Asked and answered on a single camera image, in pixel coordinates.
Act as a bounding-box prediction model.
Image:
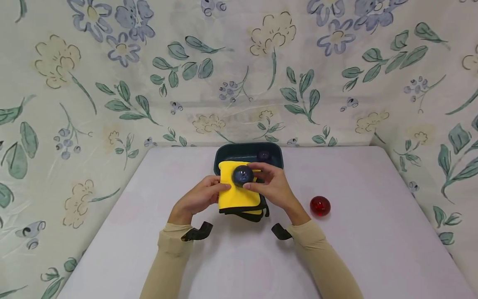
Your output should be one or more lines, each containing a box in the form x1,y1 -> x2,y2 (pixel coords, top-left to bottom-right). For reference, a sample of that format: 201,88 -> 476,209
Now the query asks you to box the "dark blue glossy ball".
232,165 -> 255,187

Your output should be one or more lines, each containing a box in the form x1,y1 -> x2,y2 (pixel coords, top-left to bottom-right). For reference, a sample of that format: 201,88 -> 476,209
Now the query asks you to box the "dark green plastic tray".
213,142 -> 284,176

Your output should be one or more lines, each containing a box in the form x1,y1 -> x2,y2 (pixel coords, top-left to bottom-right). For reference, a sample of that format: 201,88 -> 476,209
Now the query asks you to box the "red glossy ball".
310,196 -> 332,217

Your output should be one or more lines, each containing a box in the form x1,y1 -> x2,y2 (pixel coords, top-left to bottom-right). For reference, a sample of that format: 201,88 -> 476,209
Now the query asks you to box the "yellow cloth with black edge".
217,161 -> 270,223

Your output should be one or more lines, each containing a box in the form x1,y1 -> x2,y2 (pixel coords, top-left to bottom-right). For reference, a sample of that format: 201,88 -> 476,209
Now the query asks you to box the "black wrist band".
271,223 -> 293,241
181,221 -> 214,242

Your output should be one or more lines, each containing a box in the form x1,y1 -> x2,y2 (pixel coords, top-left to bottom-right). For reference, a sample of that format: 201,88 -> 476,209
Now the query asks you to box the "person's left hand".
168,175 -> 232,226

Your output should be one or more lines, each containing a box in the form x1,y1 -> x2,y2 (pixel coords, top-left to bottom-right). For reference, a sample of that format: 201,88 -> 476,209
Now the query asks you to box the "person's right hand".
243,162 -> 311,226

